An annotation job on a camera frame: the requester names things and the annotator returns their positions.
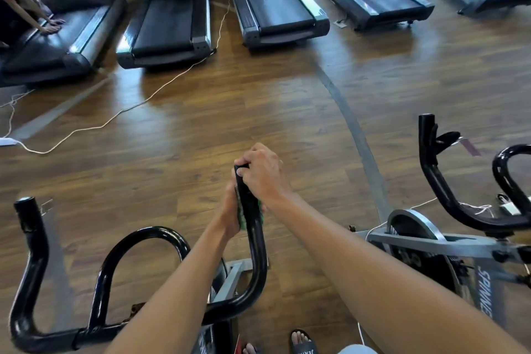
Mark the person's left hand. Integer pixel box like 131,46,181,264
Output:
214,179,246,243

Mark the person's right hand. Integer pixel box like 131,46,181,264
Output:
235,143,293,210

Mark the green checkered cleaning cloth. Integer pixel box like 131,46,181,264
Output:
237,188,265,230

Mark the red and grey spin bike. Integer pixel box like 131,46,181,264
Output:
8,163,269,354
348,113,531,326

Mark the person's left forearm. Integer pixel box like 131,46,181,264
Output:
108,229,242,354

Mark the person's right forearm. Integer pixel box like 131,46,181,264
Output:
269,192,531,354

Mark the white floor cable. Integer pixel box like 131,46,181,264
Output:
0,1,235,155

